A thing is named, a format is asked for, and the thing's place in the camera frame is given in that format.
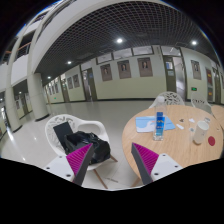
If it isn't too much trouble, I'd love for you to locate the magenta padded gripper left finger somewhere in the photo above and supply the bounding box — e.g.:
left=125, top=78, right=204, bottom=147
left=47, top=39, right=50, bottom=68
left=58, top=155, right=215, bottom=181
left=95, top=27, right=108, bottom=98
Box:
left=43, top=143, right=95, bottom=187

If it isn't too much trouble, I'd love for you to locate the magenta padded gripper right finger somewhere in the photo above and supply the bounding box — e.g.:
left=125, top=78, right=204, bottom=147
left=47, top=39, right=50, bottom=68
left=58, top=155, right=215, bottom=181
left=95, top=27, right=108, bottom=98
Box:
left=130, top=142, right=184, bottom=186

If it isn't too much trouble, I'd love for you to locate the clear water bottle blue label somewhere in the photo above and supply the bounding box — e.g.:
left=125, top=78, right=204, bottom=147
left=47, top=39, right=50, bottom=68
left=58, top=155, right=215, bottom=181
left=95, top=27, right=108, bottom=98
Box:
left=153, top=96, right=167, bottom=141

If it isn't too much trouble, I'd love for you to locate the black plastic bag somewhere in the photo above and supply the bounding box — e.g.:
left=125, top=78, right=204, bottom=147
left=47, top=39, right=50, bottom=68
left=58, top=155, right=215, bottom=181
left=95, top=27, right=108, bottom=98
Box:
left=63, top=130, right=112, bottom=165

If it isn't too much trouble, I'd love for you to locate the black laptop on chair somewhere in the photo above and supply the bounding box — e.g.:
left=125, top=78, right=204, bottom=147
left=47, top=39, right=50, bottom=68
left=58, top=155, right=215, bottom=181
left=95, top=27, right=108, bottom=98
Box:
left=54, top=122, right=73, bottom=149

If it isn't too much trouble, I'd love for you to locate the light blue cloth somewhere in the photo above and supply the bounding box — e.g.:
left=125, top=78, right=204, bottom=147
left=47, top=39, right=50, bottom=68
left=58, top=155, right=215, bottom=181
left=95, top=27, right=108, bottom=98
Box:
left=135, top=116, right=175, bottom=133

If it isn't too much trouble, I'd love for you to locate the white plastic chair near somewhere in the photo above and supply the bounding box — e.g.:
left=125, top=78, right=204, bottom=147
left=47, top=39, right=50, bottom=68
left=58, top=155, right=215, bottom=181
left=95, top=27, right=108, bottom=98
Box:
left=45, top=114, right=116, bottom=188

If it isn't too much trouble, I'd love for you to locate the round wooden table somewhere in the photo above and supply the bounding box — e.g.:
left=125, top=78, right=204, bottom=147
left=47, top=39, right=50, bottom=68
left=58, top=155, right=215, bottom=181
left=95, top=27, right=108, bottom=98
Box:
left=122, top=105, right=223, bottom=176

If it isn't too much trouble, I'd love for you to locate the white round pillar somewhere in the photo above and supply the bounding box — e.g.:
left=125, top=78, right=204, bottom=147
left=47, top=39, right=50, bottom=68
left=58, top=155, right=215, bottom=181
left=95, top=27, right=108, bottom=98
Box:
left=27, top=73, right=49, bottom=121

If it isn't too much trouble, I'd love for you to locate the white paper cup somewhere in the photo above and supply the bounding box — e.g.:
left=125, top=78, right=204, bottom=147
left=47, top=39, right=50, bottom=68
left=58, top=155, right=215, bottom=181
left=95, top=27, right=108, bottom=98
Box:
left=193, top=121, right=209, bottom=144

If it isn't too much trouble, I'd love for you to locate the white chair behind table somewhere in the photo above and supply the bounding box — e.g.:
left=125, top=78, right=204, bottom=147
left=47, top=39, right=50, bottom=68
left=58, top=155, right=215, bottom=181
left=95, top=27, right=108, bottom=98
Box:
left=151, top=91, right=184, bottom=108

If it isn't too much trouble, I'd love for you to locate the red round bottle cap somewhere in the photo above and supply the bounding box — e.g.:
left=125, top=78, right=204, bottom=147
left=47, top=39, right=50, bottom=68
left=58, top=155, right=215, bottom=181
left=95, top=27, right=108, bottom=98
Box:
left=208, top=136, right=216, bottom=146

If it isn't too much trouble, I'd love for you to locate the white chair far right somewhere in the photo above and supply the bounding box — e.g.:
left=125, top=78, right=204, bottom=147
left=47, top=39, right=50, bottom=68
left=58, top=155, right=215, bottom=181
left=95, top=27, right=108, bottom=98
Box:
left=191, top=92, right=212, bottom=114

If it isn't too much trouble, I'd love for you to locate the framed portrait poster right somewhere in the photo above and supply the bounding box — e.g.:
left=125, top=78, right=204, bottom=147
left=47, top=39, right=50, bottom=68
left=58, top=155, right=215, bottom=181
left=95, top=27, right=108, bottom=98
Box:
left=138, top=58, right=153, bottom=77

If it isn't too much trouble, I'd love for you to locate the framed portrait poster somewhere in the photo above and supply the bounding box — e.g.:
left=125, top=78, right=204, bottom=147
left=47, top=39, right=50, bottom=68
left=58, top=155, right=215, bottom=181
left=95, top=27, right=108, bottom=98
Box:
left=117, top=60, right=131, bottom=79
left=138, top=58, right=153, bottom=77
left=100, top=64, right=112, bottom=81

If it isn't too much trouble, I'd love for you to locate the framed portrait poster centre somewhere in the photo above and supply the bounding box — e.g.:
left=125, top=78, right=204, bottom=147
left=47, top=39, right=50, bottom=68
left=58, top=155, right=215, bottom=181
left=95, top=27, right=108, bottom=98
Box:
left=117, top=60, right=131, bottom=79

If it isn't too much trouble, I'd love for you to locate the framed portrait poster left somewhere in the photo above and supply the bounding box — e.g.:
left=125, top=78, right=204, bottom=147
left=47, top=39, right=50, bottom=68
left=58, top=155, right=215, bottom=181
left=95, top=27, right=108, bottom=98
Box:
left=100, top=64, right=112, bottom=81

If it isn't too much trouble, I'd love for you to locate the grey double door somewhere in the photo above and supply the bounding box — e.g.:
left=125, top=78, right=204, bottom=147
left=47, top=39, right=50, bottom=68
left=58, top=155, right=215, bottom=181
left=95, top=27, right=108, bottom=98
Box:
left=163, top=56, right=186, bottom=99

